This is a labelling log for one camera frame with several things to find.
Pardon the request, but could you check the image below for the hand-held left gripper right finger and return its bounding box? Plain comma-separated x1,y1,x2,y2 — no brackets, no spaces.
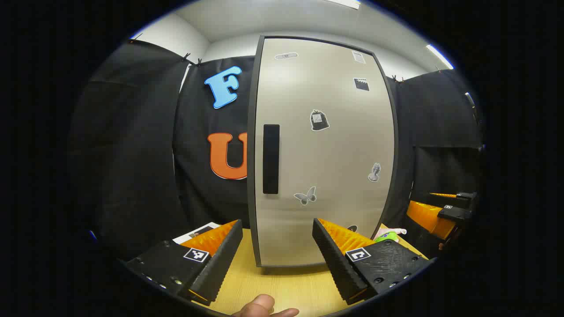
312,217,434,306

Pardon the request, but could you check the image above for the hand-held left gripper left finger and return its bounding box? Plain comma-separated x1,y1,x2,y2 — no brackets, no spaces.
126,219,244,307

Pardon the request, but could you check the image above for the dark grey cabinet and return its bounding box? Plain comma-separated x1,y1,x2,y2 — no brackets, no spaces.
247,34,399,270

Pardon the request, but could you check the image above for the stack of white books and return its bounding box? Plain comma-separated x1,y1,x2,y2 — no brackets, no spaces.
173,222,221,245

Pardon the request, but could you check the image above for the pink and green plush toy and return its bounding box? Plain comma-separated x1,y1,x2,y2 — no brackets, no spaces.
375,228,408,243

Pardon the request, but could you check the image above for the black backdrop cloth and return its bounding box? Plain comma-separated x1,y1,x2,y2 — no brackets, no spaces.
66,40,483,265

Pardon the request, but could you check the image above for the long ceiling light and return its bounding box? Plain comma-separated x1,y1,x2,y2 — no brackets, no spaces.
425,44,454,70

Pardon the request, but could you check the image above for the rectangular ceiling light panel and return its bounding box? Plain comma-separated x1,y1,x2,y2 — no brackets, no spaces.
324,0,362,10

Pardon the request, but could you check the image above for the black door handle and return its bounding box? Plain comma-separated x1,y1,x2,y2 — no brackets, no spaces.
263,124,280,194

